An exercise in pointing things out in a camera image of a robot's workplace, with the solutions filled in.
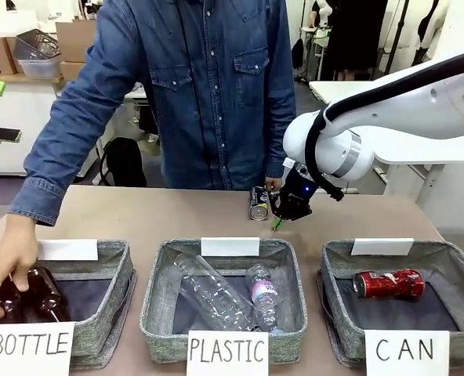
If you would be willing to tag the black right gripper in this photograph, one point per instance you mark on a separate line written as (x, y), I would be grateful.
(294, 196)

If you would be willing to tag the black printed drink can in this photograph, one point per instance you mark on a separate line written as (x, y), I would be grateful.
(259, 203)

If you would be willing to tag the small pink-label plastic bottle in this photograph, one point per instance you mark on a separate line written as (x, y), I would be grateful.
(264, 291)

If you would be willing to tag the large clear plastic bottle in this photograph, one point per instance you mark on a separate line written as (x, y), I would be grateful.
(212, 291)

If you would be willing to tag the crushed red drink can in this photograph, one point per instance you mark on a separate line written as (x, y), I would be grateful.
(388, 284)

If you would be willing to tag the brown glass bottle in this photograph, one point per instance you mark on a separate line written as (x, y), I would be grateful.
(48, 290)
(10, 295)

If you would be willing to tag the person's right forearm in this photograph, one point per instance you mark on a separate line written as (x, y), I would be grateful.
(55, 156)

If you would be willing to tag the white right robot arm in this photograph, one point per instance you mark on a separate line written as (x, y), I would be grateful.
(412, 105)

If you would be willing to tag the folded white can tent card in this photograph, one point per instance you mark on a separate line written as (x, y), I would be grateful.
(381, 246)

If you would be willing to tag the grey fabric can-waste basket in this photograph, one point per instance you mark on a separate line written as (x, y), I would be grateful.
(334, 313)

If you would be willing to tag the grey fabric plastic-waste basket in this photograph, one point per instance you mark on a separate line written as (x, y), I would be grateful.
(161, 313)

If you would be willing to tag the white CAN sign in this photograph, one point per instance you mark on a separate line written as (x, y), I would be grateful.
(407, 352)

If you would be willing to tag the grey fabric bottle-waste basket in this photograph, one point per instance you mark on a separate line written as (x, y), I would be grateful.
(106, 313)

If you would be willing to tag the person's left hand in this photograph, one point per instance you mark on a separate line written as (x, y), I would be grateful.
(272, 185)

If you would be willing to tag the person's right hand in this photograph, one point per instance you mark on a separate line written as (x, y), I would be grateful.
(8, 254)

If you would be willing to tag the folded white PLASTIC tent card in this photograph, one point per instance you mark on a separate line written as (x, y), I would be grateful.
(230, 246)

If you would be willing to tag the tall brown cardboard box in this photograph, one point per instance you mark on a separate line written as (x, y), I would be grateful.
(4, 55)

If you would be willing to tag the clear plastic storage bin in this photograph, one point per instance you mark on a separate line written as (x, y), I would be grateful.
(40, 55)

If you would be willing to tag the wide brown cardboard box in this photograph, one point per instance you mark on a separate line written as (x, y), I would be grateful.
(73, 41)

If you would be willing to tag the black backpack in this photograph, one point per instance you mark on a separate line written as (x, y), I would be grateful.
(124, 164)

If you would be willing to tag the person in denim shirt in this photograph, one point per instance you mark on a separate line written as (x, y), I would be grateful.
(216, 98)

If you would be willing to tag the folded white bottle tent card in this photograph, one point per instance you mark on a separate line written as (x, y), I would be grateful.
(67, 250)

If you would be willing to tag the white background table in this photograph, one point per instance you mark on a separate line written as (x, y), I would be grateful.
(345, 88)

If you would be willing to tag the white PLASTIC sign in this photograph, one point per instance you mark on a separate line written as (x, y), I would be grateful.
(227, 352)

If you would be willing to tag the background person in black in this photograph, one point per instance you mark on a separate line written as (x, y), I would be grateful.
(353, 39)

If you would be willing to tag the white BOTTLE sign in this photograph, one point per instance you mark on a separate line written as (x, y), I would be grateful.
(30, 348)

